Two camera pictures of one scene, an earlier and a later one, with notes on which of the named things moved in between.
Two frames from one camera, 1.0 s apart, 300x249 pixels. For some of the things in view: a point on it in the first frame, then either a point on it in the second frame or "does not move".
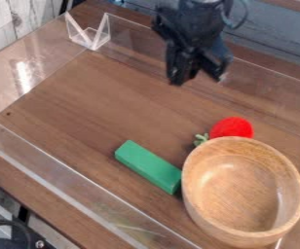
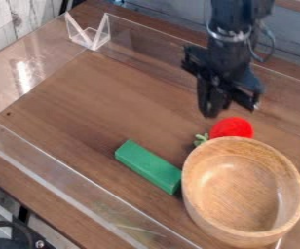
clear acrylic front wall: x=63 y=200 does not move
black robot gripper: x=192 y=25 → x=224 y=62
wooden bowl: x=243 y=191 does not move
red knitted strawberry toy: x=231 y=126 does not move
